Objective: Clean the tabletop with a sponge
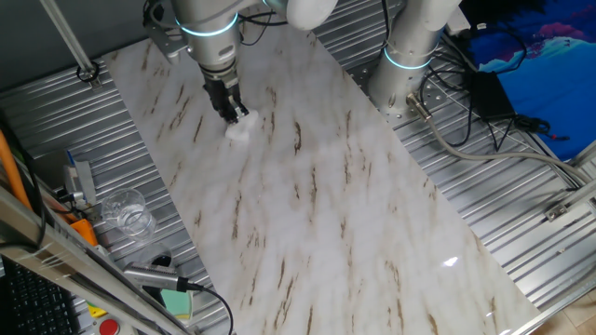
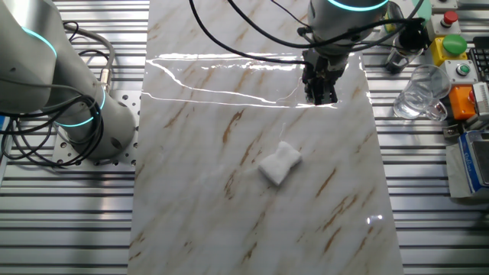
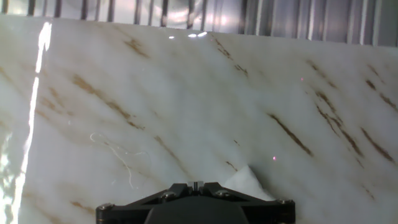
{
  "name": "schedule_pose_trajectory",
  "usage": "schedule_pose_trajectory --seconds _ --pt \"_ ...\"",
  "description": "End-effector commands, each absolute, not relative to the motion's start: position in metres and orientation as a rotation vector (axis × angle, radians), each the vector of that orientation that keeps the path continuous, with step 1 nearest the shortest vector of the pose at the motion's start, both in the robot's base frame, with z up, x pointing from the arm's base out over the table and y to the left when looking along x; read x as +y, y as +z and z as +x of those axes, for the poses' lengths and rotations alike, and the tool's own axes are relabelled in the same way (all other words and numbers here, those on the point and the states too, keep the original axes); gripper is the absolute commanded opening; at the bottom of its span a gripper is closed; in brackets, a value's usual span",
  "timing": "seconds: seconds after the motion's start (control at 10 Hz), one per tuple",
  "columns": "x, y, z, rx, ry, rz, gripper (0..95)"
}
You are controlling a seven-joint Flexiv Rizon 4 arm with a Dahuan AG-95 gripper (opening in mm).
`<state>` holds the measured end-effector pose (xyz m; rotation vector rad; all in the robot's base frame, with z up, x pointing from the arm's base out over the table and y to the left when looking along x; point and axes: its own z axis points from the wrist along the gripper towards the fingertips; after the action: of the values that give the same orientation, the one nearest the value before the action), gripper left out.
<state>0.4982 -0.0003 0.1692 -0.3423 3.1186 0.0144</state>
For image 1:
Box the black camera cable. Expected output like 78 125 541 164
176 277 235 335

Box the clear glass pitcher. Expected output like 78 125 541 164
100 187 158 243

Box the black power adapter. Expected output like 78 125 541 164
468 70 517 122

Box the metal corner bracket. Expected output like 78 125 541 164
543 203 570 222

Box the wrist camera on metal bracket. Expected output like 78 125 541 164
142 0 188 60

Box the green yellow sponge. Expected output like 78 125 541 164
157 288 195 323

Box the red button grey box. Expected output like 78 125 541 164
98 317 121 335

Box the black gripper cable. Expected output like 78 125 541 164
235 8 290 48

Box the white cloth wipe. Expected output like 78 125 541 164
224 109 260 143

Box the black keyboard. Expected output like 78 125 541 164
0 260 79 335

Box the white power strip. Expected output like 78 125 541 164
444 5 472 37

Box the aluminium frame beam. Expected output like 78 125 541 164
0 185 196 335

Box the blue poster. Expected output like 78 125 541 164
465 0 596 162

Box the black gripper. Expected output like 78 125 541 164
201 68 250 125

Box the thin aluminium pole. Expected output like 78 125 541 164
39 0 103 89

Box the silver camera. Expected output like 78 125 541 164
122 261 190 293

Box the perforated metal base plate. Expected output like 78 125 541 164
346 44 471 129

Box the orange tube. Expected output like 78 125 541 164
0 128 33 210

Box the marble pattern board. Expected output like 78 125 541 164
101 8 541 335

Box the grey cable with metal connector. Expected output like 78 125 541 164
405 91 592 187

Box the black adapter cable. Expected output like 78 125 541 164
511 114 572 141

